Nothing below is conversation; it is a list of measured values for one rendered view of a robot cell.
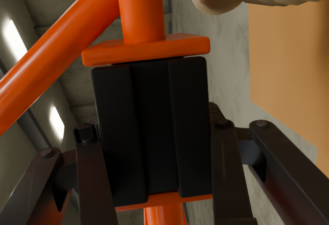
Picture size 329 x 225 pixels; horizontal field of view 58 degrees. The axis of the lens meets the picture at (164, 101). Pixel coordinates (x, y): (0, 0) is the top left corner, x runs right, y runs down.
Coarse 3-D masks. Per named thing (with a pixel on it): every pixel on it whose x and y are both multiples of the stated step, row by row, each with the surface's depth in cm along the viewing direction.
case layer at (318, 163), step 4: (320, 152) 119; (320, 156) 119; (324, 156) 116; (328, 156) 114; (316, 160) 122; (320, 160) 119; (324, 160) 117; (328, 160) 114; (316, 164) 123; (320, 164) 120; (324, 164) 117; (328, 164) 114; (320, 168) 120; (324, 168) 117; (328, 168) 115; (324, 172) 118; (328, 172) 115; (328, 176) 115
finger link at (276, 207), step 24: (264, 120) 15; (264, 144) 13; (288, 144) 13; (264, 168) 14; (288, 168) 11; (312, 168) 11; (264, 192) 13; (288, 192) 11; (312, 192) 10; (288, 216) 11; (312, 216) 10
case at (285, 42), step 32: (320, 0) 21; (256, 32) 34; (288, 32) 26; (320, 32) 22; (256, 64) 35; (288, 64) 27; (320, 64) 22; (256, 96) 36; (288, 96) 28; (320, 96) 23; (320, 128) 23
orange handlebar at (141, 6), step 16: (128, 0) 14; (144, 0) 14; (160, 0) 14; (128, 16) 14; (144, 16) 14; (160, 16) 14; (128, 32) 14; (144, 32) 14; (160, 32) 15; (144, 208) 23; (160, 208) 17; (176, 208) 17; (144, 224) 21; (160, 224) 17; (176, 224) 17
